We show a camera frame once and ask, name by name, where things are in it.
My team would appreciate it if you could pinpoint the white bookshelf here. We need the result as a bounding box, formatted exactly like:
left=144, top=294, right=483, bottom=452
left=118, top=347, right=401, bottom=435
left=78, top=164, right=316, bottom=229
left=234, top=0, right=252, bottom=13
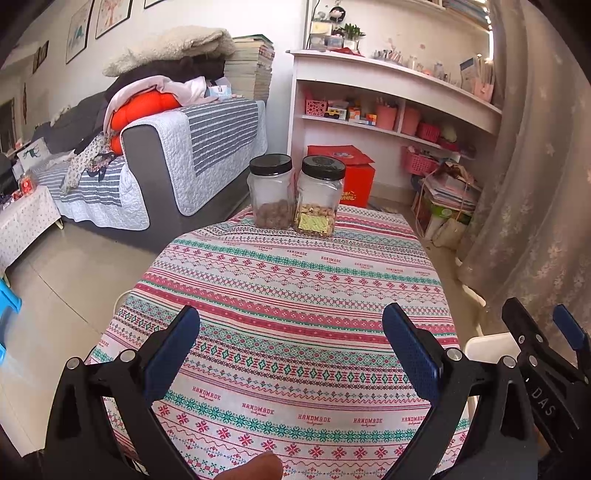
left=286, top=0, right=504, bottom=217

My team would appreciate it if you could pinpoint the stack of papers and boxes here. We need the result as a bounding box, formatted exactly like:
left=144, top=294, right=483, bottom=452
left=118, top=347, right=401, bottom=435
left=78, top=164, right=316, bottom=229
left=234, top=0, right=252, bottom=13
left=413, top=159, right=481, bottom=227

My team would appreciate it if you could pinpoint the clear jar with brown nuts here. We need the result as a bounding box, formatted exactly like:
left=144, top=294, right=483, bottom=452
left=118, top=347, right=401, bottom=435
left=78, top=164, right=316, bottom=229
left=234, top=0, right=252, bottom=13
left=248, top=154, right=295, bottom=229

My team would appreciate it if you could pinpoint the clear jar with peanuts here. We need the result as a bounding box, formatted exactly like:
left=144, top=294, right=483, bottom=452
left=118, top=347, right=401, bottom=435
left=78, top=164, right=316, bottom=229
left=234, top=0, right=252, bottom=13
left=294, top=155, right=346, bottom=238

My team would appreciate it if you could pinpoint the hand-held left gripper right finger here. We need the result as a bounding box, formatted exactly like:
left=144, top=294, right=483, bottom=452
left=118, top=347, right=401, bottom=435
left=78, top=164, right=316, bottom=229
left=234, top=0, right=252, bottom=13
left=382, top=302, right=540, bottom=480

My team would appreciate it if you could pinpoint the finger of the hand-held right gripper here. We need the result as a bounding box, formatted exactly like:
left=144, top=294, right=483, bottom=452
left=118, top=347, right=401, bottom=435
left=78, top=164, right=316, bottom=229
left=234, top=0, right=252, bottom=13
left=501, top=297, right=579, bottom=382
left=552, top=304, right=591, bottom=370

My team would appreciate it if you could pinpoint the framed picture with teal print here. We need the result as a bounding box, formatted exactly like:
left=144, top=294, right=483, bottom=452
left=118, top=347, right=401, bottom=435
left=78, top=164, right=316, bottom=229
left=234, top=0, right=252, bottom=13
left=65, top=0, right=95, bottom=64

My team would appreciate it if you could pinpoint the red cardboard box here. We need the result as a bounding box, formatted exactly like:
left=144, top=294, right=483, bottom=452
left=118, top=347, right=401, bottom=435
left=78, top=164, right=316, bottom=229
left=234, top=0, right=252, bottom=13
left=307, top=144, right=376, bottom=208

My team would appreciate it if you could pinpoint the grey sofa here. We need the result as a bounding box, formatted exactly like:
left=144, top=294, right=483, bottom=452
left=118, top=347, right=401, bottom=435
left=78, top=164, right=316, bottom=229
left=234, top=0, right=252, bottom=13
left=32, top=90, right=269, bottom=254

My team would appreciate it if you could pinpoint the blue plastic bin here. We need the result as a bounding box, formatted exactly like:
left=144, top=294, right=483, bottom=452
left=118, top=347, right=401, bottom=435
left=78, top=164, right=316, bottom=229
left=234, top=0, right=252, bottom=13
left=0, top=279, right=23, bottom=365

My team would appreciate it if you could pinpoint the white plastic bin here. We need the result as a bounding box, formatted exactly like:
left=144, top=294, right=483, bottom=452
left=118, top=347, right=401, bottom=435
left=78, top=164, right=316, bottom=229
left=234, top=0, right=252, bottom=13
left=465, top=333, right=520, bottom=365

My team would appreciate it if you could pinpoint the orange cushion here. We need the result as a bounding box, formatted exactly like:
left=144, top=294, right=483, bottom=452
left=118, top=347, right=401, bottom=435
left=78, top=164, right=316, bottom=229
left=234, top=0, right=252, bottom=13
left=110, top=90, right=183, bottom=155

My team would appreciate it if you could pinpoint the beige fleece blanket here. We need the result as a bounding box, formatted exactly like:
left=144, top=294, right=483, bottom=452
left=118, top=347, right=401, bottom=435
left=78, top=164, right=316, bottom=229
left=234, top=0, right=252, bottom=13
left=102, top=26, right=236, bottom=77

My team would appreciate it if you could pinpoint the floral patterned cloth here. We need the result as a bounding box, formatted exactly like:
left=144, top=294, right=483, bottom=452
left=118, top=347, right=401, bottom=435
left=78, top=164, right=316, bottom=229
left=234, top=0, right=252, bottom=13
left=60, top=131, right=116, bottom=195

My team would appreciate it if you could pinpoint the small dark picture frame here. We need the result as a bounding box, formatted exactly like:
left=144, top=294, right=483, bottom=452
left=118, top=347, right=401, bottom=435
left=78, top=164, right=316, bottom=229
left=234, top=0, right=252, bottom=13
left=32, top=41, right=49, bottom=75

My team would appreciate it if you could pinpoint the grey striped quilted cover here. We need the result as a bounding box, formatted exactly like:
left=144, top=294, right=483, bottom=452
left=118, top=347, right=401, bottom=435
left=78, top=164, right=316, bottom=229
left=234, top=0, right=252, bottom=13
left=32, top=154, right=151, bottom=232
left=121, top=99, right=269, bottom=217

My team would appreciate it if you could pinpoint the patterned striped tablecloth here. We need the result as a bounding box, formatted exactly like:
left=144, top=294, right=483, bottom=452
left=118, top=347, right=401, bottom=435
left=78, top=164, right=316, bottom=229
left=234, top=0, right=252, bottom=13
left=88, top=205, right=472, bottom=480

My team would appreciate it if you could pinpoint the large pink plastic basket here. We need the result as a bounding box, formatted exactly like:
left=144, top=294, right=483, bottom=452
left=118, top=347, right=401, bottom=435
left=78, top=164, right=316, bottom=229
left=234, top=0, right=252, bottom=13
left=401, top=146, right=439, bottom=175

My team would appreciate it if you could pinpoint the small potted plant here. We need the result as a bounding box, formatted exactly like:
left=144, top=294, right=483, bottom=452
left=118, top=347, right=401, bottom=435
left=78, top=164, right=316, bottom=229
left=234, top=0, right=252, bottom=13
left=344, top=23, right=365, bottom=51

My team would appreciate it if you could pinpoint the dark folded blanket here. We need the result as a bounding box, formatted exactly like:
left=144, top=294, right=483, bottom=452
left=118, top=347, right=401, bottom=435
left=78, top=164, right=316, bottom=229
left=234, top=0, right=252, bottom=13
left=106, top=55, right=227, bottom=97

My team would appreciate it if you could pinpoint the framed picture with tree print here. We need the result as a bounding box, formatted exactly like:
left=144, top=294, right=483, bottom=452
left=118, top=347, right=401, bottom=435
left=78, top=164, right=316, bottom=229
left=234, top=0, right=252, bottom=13
left=95, top=0, right=134, bottom=40

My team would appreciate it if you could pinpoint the white pillow with deer print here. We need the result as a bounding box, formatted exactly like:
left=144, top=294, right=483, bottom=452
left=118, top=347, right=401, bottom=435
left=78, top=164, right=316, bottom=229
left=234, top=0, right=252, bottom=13
left=16, top=140, right=51, bottom=169

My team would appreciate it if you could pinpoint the beige canvas bag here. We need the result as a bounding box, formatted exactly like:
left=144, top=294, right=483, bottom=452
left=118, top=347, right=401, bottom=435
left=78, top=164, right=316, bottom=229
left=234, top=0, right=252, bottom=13
left=431, top=217, right=469, bottom=250

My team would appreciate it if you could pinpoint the beige floral curtain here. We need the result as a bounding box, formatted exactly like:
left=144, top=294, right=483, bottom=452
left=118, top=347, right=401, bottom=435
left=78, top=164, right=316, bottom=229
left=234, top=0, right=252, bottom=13
left=457, top=0, right=591, bottom=342

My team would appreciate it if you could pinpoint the pink pen holder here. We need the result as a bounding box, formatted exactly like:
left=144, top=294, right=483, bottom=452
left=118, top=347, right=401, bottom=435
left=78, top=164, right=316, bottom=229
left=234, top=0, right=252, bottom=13
left=375, top=102, right=398, bottom=131
left=399, top=105, right=422, bottom=136

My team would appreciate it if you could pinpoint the small table with dotted cloth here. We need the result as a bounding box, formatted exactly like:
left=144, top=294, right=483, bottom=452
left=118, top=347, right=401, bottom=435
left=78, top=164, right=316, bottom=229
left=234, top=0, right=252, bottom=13
left=0, top=185, right=63, bottom=273

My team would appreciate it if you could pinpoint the stack of books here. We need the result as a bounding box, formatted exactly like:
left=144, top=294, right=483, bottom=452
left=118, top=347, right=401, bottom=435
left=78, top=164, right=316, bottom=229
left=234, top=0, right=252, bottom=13
left=225, top=34, right=275, bottom=102

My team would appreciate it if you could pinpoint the person's left hand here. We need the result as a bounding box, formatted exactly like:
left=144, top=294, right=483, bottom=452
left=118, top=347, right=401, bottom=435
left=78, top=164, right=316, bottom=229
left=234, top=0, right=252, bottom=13
left=229, top=451, right=284, bottom=480

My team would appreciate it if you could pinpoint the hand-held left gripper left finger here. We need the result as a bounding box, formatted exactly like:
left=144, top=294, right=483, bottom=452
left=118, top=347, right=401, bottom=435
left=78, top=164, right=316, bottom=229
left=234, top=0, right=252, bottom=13
left=45, top=305, right=201, bottom=480

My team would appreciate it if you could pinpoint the pale pink clothing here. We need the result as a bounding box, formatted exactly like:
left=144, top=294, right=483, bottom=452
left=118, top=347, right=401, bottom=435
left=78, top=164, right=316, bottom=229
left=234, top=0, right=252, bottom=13
left=104, top=76, right=227, bottom=132

